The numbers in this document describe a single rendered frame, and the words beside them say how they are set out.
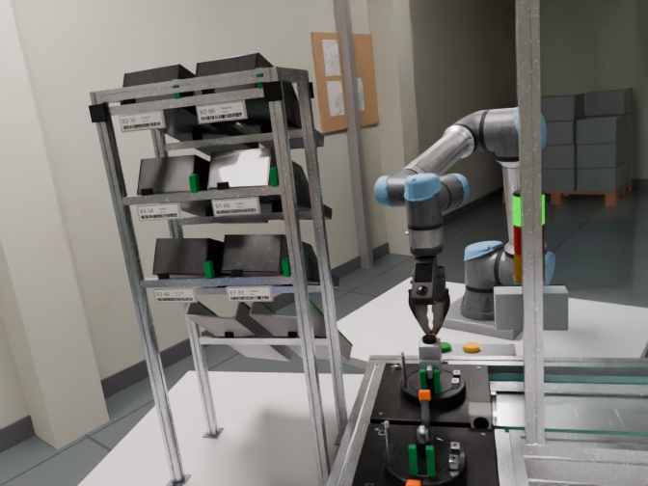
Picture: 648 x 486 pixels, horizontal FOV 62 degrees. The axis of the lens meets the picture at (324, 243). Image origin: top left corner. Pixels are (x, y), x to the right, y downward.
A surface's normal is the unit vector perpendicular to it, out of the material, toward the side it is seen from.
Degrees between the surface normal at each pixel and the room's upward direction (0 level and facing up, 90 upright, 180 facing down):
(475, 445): 0
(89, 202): 90
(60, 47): 90
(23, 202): 90
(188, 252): 65
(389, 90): 90
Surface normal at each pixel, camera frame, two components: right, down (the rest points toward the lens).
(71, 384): 0.77, 0.07
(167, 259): -0.41, -0.16
